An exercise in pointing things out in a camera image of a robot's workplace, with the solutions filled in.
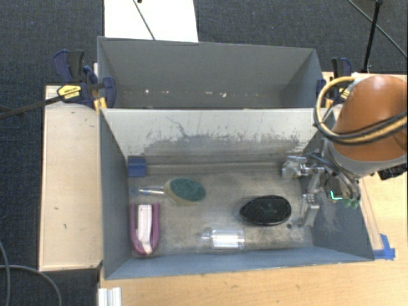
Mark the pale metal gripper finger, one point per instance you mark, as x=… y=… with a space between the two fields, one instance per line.
x=293 y=168
x=308 y=207

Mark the black oval disc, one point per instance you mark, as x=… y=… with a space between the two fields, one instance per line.
x=265 y=210

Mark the clear plastic bottle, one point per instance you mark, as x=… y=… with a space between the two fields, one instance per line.
x=224 y=238

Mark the grey metal bin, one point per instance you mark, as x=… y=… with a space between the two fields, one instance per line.
x=204 y=139

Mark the blue rectangular block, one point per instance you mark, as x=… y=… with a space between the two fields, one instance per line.
x=137 y=167

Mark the pale wood flat board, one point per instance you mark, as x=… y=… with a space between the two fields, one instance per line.
x=70 y=177

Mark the black cylinder on white bracket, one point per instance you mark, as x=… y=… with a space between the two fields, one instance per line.
x=393 y=172

